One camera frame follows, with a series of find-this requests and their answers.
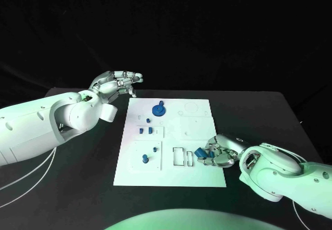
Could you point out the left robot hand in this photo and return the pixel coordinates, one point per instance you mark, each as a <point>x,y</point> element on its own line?
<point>114,84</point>

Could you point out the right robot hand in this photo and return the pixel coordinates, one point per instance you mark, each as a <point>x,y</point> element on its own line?
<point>225,151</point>

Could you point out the blue cylinder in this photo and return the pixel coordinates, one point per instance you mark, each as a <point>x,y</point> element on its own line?
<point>200,153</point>

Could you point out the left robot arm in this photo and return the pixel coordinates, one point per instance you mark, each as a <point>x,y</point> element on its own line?
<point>33,124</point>

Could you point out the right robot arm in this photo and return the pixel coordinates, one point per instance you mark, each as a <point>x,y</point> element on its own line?
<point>284,176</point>

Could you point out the white task board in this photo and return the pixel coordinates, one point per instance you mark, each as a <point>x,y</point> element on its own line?
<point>167,143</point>

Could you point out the blue gear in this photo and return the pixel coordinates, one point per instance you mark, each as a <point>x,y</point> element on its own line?
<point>157,110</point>

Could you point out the large blue peg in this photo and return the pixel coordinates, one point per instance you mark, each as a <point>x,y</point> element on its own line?
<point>144,158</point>

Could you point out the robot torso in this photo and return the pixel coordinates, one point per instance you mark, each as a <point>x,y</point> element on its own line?
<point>192,220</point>

